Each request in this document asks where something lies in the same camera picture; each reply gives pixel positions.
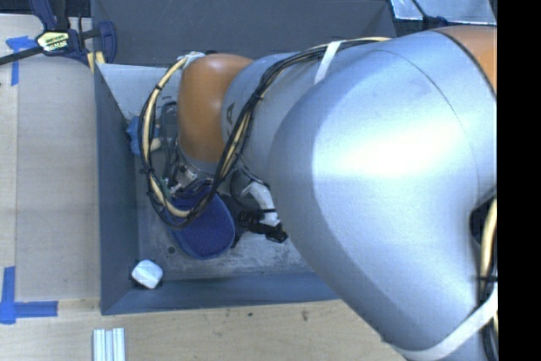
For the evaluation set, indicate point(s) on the grey metal bin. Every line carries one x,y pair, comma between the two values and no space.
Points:
236,21

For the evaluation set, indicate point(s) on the pale wood flat board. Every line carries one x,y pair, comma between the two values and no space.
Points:
55,182

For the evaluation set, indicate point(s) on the dark blue oval pad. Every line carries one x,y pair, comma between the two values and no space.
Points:
211,232

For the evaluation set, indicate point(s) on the black cylinder on white bracket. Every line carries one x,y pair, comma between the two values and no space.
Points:
263,198

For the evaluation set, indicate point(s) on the small white rounded block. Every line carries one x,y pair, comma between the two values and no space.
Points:
147,274

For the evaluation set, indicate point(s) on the blue cloth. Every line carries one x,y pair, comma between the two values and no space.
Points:
135,137

